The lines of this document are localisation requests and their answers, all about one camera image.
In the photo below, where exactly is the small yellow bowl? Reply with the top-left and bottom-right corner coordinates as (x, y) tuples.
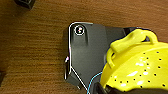
(99, 29), (168, 94)

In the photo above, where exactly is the black robot base chassis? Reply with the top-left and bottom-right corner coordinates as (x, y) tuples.
(63, 22), (134, 92)

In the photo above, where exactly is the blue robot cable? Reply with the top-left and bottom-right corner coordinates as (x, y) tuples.
(87, 73), (103, 94)

